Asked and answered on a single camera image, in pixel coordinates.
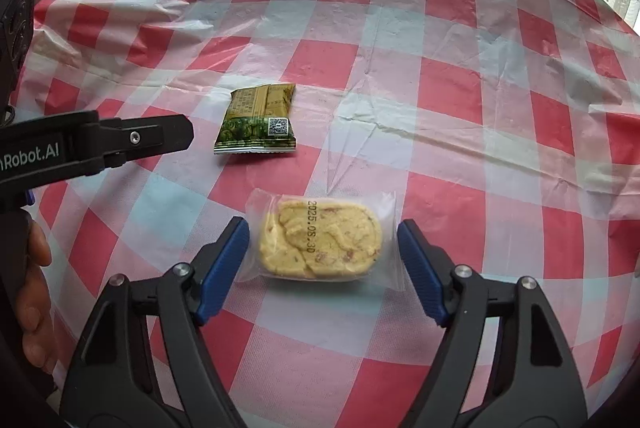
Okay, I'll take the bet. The red white checked tablecloth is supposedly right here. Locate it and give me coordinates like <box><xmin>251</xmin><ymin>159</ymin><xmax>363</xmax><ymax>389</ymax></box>
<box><xmin>10</xmin><ymin>0</ymin><xmax>640</xmax><ymax>428</ymax></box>

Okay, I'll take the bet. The person's left hand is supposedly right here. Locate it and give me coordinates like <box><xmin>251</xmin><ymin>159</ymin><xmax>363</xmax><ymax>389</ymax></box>
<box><xmin>14</xmin><ymin>222</ymin><xmax>57</xmax><ymax>366</ymax></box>

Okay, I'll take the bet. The dark green snack packet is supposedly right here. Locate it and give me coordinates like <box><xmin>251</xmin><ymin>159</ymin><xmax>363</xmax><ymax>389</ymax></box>
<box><xmin>214</xmin><ymin>83</ymin><xmax>298</xmax><ymax>156</ymax></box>

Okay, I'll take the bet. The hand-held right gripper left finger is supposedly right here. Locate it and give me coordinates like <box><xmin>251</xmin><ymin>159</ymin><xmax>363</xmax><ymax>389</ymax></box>
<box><xmin>60</xmin><ymin>215</ymin><xmax>251</xmax><ymax>428</ymax></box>

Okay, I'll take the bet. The yellow cake clear packet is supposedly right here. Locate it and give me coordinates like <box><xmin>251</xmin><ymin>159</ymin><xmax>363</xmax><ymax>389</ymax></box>
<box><xmin>237</xmin><ymin>188</ymin><xmax>404</xmax><ymax>292</ymax></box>

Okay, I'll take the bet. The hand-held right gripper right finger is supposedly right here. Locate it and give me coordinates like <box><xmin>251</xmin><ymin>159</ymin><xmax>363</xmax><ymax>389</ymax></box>
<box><xmin>396</xmin><ymin>218</ymin><xmax>588</xmax><ymax>428</ymax></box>

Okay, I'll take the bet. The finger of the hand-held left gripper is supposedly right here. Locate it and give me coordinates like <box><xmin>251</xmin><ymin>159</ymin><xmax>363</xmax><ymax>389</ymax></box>
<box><xmin>97</xmin><ymin>113</ymin><xmax>195</xmax><ymax>169</ymax></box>

